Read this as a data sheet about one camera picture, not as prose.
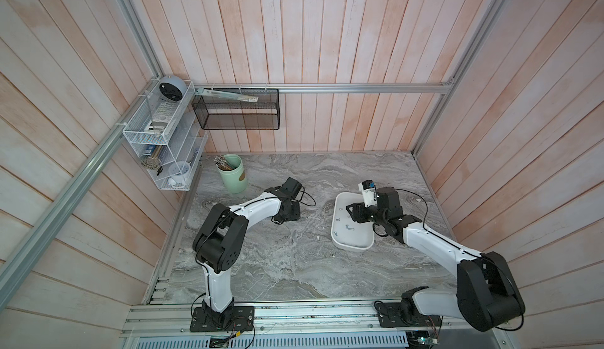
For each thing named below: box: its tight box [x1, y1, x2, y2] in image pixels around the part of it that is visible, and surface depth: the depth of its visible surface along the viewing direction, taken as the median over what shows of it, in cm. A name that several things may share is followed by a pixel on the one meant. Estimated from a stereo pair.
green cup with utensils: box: [213, 153, 249, 194], surface depth 100 cm
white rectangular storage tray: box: [330, 191, 375, 250], surface depth 94 cm
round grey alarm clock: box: [158, 75, 188, 102], surface depth 84 cm
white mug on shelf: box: [167, 161, 192, 188], surface depth 93 cm
